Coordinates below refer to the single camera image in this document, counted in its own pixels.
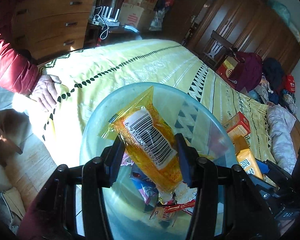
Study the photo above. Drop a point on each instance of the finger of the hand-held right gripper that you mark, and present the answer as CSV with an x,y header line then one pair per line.
x,y
261,166

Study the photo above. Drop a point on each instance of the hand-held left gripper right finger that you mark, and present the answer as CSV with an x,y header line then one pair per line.
x,y
183,160

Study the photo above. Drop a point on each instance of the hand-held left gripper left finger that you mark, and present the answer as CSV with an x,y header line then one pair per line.
x,y
113,162

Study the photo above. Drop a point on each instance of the yellow biscuit packet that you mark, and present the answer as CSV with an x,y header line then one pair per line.
x,y
247,160

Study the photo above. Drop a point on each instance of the pile of mixed snack packets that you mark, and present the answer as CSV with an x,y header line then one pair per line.
x,y
145,192

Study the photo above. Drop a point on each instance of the yellow snack packet white label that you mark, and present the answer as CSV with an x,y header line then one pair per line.
x,y
145,132

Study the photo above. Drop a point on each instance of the translucent pale blue bowl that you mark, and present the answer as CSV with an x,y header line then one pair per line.
x,y
120,100

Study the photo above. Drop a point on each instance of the pale floral quilt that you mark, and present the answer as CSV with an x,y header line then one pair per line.
x,y
282,130

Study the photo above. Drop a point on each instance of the orange red carton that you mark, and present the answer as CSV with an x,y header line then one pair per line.
x,y
237,126

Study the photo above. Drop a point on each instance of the wooden headboard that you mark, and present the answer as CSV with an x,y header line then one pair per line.
x,y
298,132

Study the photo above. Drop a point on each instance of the pile of mixed clothes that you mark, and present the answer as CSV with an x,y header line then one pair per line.
x,y
270,95

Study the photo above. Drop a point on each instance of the red shopping bag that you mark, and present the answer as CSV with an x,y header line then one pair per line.
x,y
291,83

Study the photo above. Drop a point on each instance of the dark navy garment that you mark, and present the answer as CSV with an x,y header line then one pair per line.
x,y
273,71

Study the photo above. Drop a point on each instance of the maroon garment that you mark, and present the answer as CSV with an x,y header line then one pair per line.
x,y
248,70

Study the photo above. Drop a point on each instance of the red gold gift box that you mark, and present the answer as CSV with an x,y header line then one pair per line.
x,y
226,71

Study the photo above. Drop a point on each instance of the person's dark red clothing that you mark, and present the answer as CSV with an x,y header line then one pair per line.
x,y
31,221

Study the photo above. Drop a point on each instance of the wooden stool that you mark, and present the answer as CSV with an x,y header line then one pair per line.
x,y
0,140

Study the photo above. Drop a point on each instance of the carved back wooden chair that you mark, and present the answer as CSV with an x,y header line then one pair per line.
x,y
216,47

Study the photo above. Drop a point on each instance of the pale cloth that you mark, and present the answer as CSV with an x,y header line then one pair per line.
x,y
3,203

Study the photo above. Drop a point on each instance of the small red canister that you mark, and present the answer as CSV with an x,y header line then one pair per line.
x,y
99,42

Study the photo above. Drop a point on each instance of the low dark wooden table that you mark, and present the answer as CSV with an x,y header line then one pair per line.
x,y
120,32

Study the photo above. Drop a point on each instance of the small white blue item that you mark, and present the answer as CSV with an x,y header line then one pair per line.
x,y
130,27

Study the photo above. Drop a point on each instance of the brown wooden wardrobe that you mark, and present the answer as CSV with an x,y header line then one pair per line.
x,y
252,25

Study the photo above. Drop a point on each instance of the printed plastic bag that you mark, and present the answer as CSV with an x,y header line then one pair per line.
x,y
157,20

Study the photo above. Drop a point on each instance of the white router with antennas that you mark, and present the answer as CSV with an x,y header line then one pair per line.
x,y
112,17

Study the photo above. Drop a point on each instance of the teal plastic bag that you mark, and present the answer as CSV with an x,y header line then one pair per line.
x,y
280,11

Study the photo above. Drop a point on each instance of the wooden dresser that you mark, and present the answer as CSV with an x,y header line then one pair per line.
x,y
52,17

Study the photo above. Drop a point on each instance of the black garment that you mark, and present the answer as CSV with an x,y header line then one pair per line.
x,y
161,3

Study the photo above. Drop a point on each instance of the red hanging bag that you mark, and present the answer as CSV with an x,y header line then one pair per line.
x,y
168,0

